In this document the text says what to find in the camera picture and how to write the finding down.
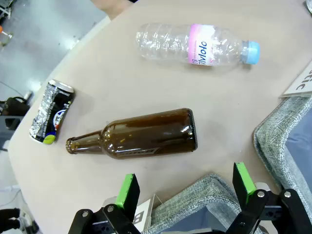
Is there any grey fabric basket Bottle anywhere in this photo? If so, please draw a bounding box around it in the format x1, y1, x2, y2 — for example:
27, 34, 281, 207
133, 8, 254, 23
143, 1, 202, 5
142, 173, 247, 234

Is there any grey fabric basket Plastic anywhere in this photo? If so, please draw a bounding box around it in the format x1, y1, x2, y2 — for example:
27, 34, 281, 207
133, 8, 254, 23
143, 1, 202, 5
253, 96, 312, 195

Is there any black backpack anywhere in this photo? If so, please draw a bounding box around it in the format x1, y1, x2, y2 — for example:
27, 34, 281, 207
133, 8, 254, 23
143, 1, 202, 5
0, 96, 31, 131

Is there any brown glass beer bottle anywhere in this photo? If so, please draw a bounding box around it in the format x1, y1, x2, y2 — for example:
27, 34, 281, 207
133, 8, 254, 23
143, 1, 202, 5
65, 108, 198, 160

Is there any person's right forearm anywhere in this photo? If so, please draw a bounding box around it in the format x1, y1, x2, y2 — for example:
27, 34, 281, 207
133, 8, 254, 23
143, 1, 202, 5
94, 0, 134, 20

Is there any clear plastic bottle pink label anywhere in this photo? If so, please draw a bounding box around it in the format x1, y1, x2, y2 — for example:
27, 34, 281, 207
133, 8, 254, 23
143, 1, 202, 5
135, 22, 261, 67

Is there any white label card Bottle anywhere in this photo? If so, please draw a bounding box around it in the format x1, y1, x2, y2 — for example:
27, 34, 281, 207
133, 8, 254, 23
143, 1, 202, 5
133, 194, 158, 232

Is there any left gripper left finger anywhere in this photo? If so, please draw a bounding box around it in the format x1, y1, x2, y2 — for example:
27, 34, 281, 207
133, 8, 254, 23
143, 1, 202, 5
68, 173, 142, 234

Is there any crushed black soda can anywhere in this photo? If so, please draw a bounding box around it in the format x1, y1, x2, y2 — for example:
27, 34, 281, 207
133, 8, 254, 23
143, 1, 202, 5
29, 78, 75, 146

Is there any white label card Plastic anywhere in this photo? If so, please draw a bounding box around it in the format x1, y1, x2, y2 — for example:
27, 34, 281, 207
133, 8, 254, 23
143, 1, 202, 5
279, 60, 312, 98

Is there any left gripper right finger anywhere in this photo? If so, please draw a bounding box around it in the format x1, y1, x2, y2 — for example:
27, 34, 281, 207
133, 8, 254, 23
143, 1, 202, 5
226, 162, 305, 234

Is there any black equipment on floor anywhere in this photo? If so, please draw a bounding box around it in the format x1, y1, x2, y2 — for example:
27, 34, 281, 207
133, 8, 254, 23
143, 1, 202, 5
0, 208, 39, 234

